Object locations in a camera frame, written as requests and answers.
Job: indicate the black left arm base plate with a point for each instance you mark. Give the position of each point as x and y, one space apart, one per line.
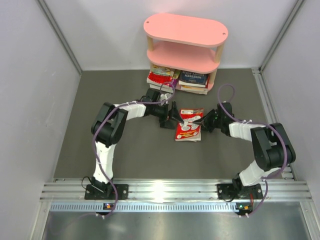
93 193

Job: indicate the pink three-tier shelf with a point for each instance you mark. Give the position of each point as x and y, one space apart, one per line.
186 43

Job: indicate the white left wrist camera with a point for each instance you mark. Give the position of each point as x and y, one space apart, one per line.
164 98

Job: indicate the perforated metal cable tray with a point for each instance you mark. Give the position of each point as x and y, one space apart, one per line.
140 207

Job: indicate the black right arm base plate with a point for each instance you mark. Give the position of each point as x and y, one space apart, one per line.
228 192

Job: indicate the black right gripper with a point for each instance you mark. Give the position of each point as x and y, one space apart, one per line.
211 121

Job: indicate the dark blue Nineteen Eighty-Four book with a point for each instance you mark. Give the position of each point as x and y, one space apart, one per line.
193 79

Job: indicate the dark red cream book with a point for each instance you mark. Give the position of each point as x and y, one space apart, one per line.
201 92

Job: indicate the red cartoon paperback book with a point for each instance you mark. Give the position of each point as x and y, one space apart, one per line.
189 130

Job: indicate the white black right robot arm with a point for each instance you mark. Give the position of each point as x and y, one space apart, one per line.
272 150

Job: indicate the green paperback book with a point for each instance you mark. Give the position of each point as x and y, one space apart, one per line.
162 70

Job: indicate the black Treehouse paperback book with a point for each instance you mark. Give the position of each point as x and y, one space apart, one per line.
193 88

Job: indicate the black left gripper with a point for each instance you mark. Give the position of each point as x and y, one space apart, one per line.
170 116

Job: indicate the aluminium mounting rail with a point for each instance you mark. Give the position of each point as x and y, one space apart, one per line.
176 190

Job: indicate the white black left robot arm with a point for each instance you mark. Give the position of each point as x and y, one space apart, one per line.
109 124

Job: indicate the purple cartoon paperback book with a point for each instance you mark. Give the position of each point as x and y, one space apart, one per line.
162 82

